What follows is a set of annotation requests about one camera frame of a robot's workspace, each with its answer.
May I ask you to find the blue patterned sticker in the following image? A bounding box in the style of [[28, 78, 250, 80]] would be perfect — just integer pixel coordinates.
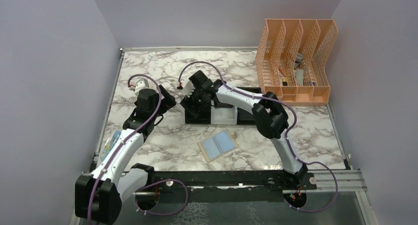
[[99, 130, 121, 162]]

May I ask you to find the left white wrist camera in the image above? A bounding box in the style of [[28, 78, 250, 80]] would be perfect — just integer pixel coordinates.
[[129, 78, 149, 96]]

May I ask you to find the black white card tray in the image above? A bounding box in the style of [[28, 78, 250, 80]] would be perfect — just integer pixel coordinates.
[[180, 85, 262, 125]]

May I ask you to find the orange plastic desk organizer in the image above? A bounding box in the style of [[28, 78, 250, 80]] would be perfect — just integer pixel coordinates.
[[255, 19, 338, 106]]

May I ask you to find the purple cable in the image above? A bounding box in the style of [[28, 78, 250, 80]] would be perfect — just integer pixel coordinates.
[[87, 74, 163, 225], [177, 61, 340, 214]]

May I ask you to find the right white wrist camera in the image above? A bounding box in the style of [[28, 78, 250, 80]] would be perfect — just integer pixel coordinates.
[[177, 81, 195, 97]]

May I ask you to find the grey tape roll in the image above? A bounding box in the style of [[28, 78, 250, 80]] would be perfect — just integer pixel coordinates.
[[294, 53, 303, 69]]

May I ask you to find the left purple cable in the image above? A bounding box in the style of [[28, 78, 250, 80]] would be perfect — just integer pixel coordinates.
[[87, 74, 163, 225]]

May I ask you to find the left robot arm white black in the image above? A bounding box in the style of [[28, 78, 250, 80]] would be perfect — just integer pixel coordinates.
[[74, 85, 176, 225]]

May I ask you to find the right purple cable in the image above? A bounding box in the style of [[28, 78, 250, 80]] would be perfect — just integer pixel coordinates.
[[177, 61, 340, 214]]

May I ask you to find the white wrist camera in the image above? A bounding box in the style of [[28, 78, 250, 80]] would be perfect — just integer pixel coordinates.
[[129, 78, 149, 96], [177, 81, 195, 97]]

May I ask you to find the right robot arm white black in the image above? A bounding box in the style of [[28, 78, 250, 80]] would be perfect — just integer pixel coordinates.
[[177, 71, 308, 189]]

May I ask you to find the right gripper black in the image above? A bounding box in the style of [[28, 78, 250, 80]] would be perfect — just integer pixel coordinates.
[[179, 87, 207, 119]]

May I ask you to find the black metal base rail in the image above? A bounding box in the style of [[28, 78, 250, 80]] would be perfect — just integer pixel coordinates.
[[78, 169, 366, 205]]

